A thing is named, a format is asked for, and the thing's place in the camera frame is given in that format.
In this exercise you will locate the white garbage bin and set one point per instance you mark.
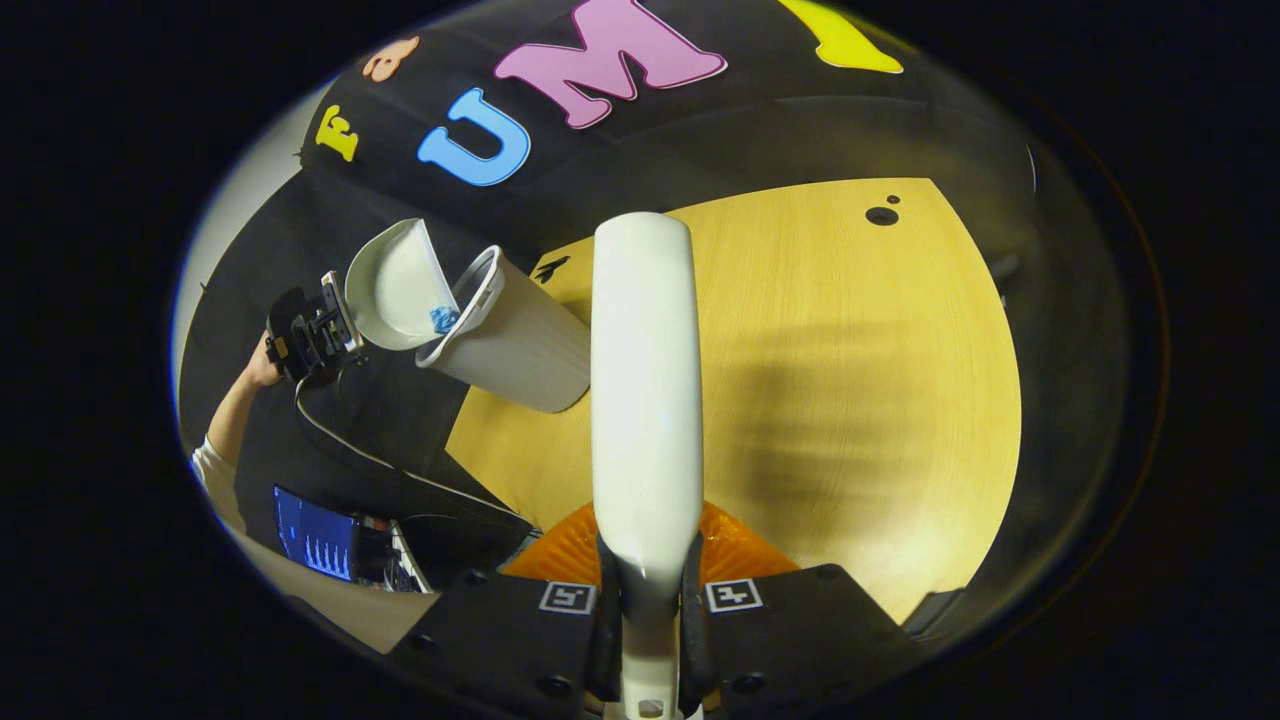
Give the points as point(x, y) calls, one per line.
point(520, 345)

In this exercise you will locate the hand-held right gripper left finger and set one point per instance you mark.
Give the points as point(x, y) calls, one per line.
point(510, 640)

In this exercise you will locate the bright blue paper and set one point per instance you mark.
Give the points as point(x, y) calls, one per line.
point(445, 320)

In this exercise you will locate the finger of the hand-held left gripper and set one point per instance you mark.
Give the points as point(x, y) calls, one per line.
point(340, 315)

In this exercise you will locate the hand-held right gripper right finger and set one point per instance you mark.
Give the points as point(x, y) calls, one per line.
point(800, 640)

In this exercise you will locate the wooden desktop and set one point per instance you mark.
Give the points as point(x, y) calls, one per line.
point(850, 400)

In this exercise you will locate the grey dustpan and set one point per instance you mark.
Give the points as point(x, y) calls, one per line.
point(395, 290)

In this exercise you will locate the open laptop computer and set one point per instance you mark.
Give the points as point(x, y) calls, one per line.
point(320, 535)

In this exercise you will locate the small white black-bristled broom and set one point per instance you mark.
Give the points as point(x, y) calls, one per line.
point(645, 400)

